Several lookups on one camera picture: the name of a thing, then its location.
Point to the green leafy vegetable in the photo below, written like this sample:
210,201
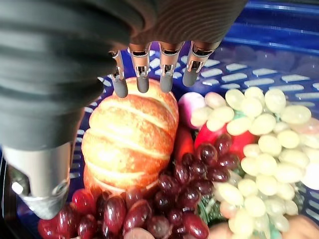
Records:
208,207

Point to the red apple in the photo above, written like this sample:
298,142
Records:
236,142

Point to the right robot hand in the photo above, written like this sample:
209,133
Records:
62,62

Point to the blue plastic basket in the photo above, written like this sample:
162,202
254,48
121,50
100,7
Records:
261,49

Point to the orange pumpkin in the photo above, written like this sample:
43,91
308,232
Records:
130,142

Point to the red grape bunch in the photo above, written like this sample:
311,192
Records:
159,199

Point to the red chili pepper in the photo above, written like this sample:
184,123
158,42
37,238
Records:
184,145

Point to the purple white turnip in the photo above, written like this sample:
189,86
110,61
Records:
190,107

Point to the green grape bunch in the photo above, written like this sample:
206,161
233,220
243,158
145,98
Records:
264,154

